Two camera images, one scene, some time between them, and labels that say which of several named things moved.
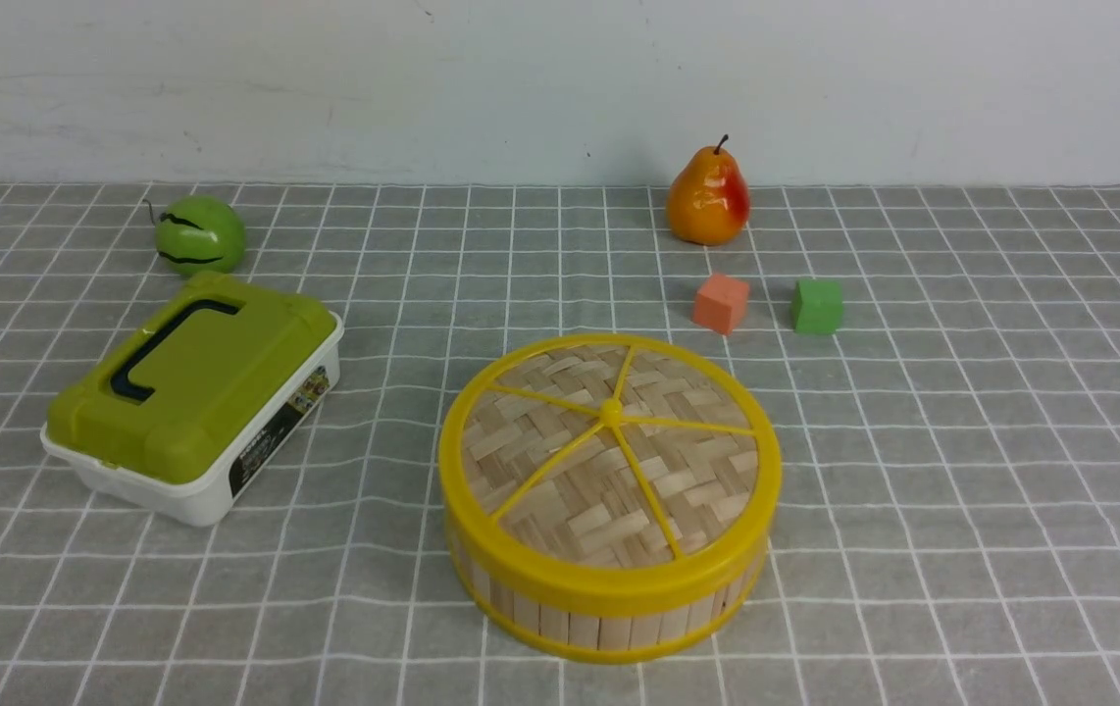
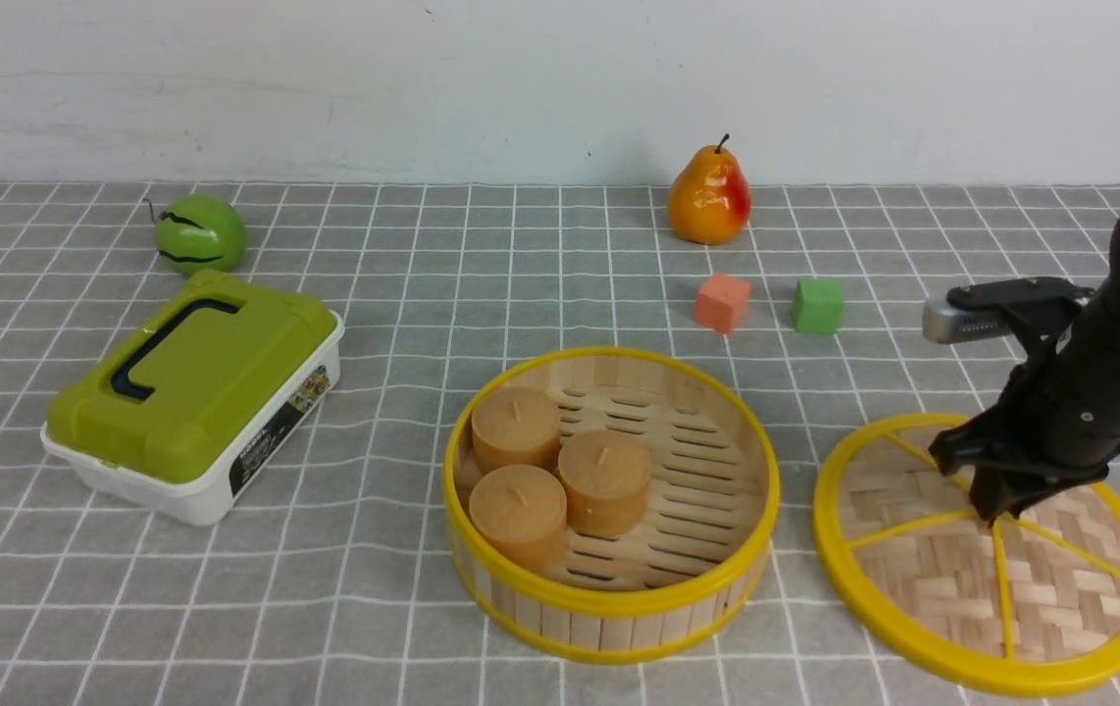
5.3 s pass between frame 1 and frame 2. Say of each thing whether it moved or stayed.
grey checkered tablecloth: stayed
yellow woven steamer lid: moved
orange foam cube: stayed
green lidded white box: stayed
